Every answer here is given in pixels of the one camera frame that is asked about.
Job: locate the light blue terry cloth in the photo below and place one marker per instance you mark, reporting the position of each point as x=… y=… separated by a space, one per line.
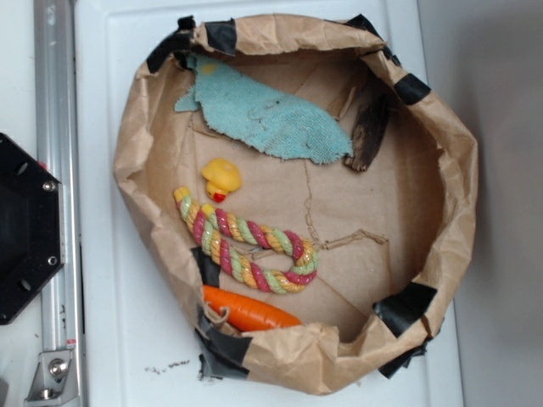
x=271 y=121

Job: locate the yellow rubber duck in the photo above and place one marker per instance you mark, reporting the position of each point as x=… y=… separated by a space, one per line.
x=223 y=177

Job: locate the orange plastic carrot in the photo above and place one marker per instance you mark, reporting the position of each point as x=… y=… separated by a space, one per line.
x=245 y=313

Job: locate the brown paper bag bin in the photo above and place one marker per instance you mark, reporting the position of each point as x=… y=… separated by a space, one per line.
x=394 y=242

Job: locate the dark wood piece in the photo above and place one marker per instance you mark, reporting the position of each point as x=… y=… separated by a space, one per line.
x=368 y=133

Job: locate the white plastic tray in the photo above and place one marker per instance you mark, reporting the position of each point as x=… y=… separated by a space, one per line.
x=140 y=349

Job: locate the multicolour twisted rope toy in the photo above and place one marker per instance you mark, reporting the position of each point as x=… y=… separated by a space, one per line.
x=212 y=229

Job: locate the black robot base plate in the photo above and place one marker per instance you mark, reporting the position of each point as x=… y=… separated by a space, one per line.
x=31 y=250

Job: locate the aluminium extrusion rail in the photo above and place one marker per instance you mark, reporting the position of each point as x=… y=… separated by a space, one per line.
x=56 y=140

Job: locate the metal corner bracket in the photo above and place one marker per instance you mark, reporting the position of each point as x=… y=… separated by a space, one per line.
x=54 y=382

